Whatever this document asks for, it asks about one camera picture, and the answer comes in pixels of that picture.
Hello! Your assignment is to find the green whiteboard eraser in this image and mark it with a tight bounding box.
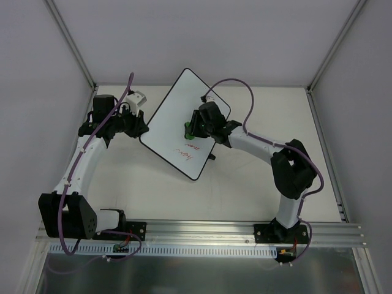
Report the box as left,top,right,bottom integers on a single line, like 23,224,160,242
184,122,195,140

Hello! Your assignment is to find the black framed whiteboard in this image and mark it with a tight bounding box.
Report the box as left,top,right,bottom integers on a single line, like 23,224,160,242
140,68,215,181

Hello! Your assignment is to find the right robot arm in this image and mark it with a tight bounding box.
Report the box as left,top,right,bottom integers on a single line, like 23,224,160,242
184,102,317,243

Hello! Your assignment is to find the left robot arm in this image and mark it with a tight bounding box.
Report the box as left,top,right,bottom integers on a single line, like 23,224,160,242
38,91,149,239

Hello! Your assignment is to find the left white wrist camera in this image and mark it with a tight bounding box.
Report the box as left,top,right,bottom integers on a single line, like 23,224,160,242
125,91,147,116

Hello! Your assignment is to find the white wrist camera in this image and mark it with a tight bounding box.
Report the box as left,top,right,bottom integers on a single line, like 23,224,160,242
200,95,215,103
125,91,147,116

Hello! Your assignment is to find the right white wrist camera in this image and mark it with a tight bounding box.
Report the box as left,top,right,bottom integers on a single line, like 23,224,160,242
200,95,215,103

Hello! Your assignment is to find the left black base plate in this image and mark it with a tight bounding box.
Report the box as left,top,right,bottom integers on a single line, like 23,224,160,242
93,220,147,242

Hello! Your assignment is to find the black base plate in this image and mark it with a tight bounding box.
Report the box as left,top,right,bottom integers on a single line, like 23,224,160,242
253,224,309,244
93,220,147,242

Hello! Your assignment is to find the aluminium mounting rail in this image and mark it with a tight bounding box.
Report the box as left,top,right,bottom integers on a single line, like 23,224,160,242
35,217,367,246

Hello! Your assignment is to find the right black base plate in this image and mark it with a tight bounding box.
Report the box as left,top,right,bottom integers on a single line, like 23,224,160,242
253,224,309,244

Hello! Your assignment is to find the white slotted cable duct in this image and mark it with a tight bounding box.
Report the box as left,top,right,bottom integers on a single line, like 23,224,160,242
48,243,278,258

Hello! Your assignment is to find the left aluminium frame post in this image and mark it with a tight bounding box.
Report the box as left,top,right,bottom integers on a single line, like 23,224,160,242
43,0,97,89

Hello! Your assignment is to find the aluminium frame post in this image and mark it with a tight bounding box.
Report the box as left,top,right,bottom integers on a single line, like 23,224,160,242
305,0,369,222
43,0,97,89

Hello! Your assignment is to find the right aluminium frame post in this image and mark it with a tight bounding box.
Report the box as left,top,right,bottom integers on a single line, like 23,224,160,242
305,0,369,222

